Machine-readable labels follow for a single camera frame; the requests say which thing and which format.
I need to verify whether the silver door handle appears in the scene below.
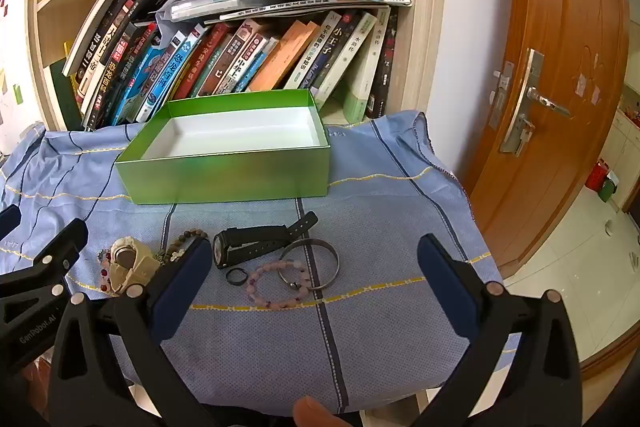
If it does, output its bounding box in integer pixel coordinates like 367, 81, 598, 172
499, 48, 572, 156

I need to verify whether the dark green book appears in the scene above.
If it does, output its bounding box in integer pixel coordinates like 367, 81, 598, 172
44, 62, 83, 118

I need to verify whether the light wooden bookshelf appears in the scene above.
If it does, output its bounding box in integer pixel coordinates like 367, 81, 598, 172
25, 0, 448, 132

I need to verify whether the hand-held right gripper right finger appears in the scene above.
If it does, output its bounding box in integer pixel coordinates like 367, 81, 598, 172
415, 234, 583, 427

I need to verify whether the blue tablecloth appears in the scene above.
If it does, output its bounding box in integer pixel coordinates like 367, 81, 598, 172
0, 109, 521, 418

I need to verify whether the row of standing books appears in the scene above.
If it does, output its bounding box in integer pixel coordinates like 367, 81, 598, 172
62, 0, 401, 130

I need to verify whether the pink bead bracelet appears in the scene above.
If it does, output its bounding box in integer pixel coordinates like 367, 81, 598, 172
245, 261, 312, 309

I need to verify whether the red bead bracelet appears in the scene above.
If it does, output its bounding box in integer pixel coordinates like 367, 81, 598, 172
95, 248, 118, 293

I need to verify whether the silver metal bangle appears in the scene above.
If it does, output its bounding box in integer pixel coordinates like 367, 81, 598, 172
279, 239, 341, 292

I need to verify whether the person's right hand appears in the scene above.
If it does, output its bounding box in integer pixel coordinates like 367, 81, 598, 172
294, 397, 346, 427

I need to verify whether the brown wooden bead bracelet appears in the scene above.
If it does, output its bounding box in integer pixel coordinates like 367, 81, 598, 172
159, 227, 208, 265

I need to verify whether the black wrist watch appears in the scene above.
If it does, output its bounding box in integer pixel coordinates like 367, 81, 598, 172
213, 211, 319, 270

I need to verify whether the green cardboard box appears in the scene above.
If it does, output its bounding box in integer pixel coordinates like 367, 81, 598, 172
115, 88, 332, 206

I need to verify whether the brown wooden door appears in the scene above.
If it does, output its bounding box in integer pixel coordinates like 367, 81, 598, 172
462, 0, 633, 280

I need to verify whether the beige wrist watch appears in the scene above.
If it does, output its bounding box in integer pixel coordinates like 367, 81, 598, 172
109, 236, 161, 295

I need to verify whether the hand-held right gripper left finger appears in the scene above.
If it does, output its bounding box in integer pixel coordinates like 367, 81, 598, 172
47, 237, 221, 427

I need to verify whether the red container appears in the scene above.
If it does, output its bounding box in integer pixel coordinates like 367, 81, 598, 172
586, 159, 608, 190

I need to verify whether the silver door latch plate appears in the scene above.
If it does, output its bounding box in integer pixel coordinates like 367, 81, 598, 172
490, 62, 516, 130

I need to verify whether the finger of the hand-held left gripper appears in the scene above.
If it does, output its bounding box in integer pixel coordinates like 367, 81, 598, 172
0, 206, 22, 240
0, 219, 89, 308

